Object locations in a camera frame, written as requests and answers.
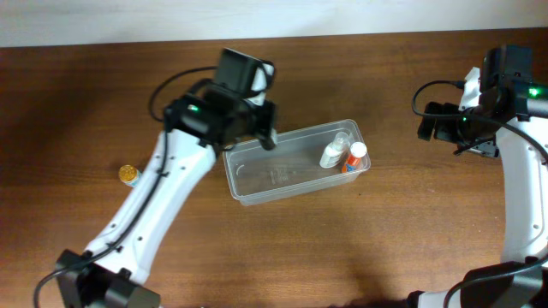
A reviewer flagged white squeeze bottle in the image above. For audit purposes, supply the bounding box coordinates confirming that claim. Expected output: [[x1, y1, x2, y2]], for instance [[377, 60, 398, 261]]
[[319, 132, 349, 169]]

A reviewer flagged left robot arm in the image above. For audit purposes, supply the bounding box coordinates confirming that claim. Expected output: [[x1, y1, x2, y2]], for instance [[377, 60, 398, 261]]
[[51, 79, 276, 308]]

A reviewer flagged black cable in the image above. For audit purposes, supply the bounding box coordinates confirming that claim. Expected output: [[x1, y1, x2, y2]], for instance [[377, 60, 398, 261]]
[[33, 65, 217, 308], [411, 80, 548, 166]]

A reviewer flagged orange tube white cap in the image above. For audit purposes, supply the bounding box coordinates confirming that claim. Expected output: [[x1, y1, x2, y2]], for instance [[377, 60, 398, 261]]
[[341, 142, 367, 173]]

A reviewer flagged left black cable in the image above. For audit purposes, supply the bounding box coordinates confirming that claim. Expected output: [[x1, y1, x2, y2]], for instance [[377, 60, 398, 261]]
[[33, 65, 217, 308]]

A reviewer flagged clear plastic container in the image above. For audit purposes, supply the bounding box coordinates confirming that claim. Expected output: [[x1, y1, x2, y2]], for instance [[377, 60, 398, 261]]
[[223, 119, 371, 205]]

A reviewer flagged right black cable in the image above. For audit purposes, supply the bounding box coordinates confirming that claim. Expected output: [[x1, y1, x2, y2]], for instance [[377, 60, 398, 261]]
[[411, 80, 548, 166]]

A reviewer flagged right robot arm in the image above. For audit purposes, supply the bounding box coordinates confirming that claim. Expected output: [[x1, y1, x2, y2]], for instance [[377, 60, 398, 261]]
[[407, 45, 547, 308]]

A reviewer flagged small jar gold lid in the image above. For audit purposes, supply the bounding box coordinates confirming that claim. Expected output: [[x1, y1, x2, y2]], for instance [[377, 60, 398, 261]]
[[118, 165, 141, 187]]

